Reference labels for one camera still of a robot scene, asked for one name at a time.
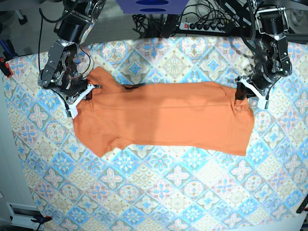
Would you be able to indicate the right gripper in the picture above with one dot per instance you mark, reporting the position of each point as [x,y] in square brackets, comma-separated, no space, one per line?
[71,87]

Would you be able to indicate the patterned tile tablecloth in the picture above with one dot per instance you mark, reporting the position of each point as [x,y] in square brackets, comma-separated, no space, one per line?
[155,188]

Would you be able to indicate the orange T-shirt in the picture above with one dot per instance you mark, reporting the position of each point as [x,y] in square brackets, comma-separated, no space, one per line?
[205,115]

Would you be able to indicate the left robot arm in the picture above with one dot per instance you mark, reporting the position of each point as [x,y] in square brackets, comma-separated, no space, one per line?
[274,62]

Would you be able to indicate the blue clamp bottom left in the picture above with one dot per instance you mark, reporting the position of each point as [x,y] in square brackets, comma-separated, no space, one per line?
[41,220]

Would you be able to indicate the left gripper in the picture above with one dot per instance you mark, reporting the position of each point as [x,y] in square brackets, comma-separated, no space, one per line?
[262,78]

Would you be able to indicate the black clamp right edge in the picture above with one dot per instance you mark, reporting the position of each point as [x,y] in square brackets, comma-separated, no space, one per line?
[303,206]

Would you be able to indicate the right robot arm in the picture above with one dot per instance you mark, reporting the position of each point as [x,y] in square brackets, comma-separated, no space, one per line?
[60,73]

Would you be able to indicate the white power strip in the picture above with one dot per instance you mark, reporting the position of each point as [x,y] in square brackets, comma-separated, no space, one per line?
[200,27]

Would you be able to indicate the red clamp left edge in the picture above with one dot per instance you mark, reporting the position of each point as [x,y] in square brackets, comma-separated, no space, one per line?
[5,68]

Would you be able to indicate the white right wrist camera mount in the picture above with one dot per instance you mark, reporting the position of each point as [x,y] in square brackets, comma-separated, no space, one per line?
[71,108]

